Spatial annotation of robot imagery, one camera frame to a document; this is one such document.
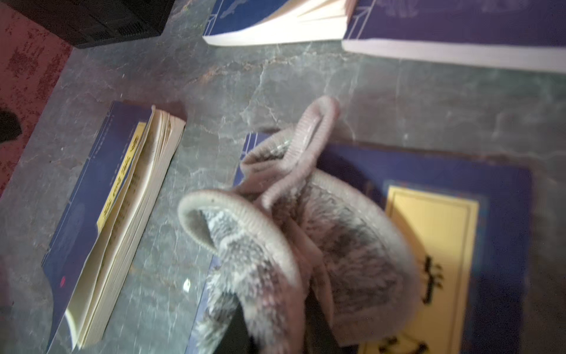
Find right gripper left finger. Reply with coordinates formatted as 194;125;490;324
213;305;256;354

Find grey fluffy cleaning cloth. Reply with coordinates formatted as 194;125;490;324
178;96;420;353

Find purple book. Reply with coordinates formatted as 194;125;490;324
342;1;565;74
184;130;534;354

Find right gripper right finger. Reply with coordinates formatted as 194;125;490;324
303;291;358;354

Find black mesh file basket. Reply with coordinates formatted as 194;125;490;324
4;0;175;49

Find blue book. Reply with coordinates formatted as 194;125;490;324
203;0;357;47
42;101;186;349

